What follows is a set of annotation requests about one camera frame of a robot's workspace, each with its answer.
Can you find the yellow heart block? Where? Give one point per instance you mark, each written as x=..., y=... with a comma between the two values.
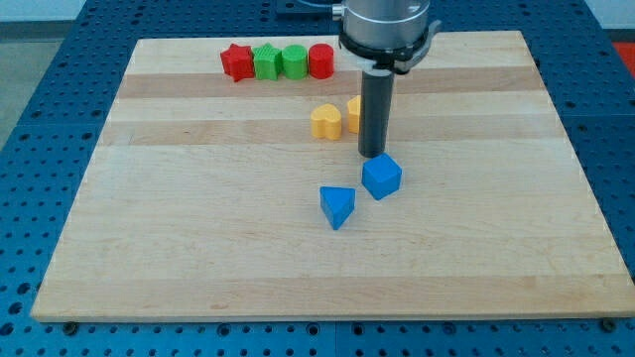
x=326, y=122

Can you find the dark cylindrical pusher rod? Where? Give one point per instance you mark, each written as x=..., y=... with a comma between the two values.
x=375, y=105

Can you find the red star block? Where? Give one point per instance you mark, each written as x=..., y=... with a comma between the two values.
x=237, y=62

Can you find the green star block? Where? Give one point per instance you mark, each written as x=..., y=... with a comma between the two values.
x=267, y=62

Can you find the red cylinder block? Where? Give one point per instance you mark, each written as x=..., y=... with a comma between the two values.
x=321, y=61

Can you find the blue cube block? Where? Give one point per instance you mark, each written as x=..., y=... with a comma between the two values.
x=381, y=176

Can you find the blue triangular prism block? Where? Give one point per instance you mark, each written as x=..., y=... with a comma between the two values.
x=337, y=203

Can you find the green cylinder block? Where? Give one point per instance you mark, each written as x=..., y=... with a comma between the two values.
x=295, y=62

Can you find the yellow block behind rod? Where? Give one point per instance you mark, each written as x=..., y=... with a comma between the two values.
x=353, y=107

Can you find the light wooden board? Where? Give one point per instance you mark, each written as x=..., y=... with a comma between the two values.
x=201, y=199

